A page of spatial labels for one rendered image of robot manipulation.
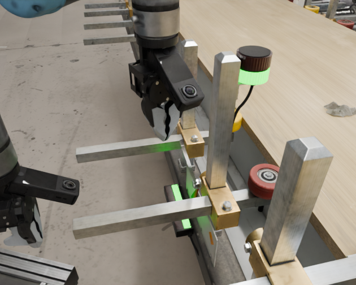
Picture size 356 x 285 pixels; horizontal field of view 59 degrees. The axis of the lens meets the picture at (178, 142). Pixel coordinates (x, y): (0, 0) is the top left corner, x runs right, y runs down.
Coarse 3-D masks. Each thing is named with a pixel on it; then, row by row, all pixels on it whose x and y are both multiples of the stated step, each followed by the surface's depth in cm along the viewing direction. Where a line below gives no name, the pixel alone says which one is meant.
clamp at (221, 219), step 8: (200, 176) 73; (208, 184) 69; (208, 192) 67; (216, 192) 67; (224, 192) 67; (216, 200) 65; (224, 200) 65; (232, 200) 65; (216, 208) 64; (232, 208) 64; (216, 216) 63; (224, 216) 63; (232, 216) 64; (216, 224) 64; (224, 224) 65; (232, 224) 65
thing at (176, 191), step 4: (176, 184) 93; (172, 188) 92; (176, 188) 92; (176, 192) 90; (176, 196) 89; (180, 196) 89; (176, 200) 88; (184, 220) 82; (188, 220) 82; (184, 224) 81; (188, 224) 81
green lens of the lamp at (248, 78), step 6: (240, 72) 53; (246, 72) 52; (252, 72) 52; (258, 72) 52; (264, 72) 52; (240, 78) 54; (246, 78) 53; (252, 78) 53; (258, 78) 53; (264, 78) 53; (252, 84) 53; (258, 84) 53
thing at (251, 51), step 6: (240, 48) 54; (246, 48) 54; (252, 48) 54; (258, 48) 54; (264, 48) 54; (246, 54) 51; (252, 54) 51; (258, 54) 51; (264, 54) 51; (240, 84) 54; (246, 96) 58; (240, 108) 59; (234, 120) 61
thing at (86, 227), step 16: (240, 192) 69; (144, 208) 65; (160, 208) 65; (176, 208) 65; (192, 208) 65; (208, 208) 66; (240, 208) 68; (80, 224) 62; (96, 224) 62; (112, 224) 62; (128, 224) 63; (144, 224) 64
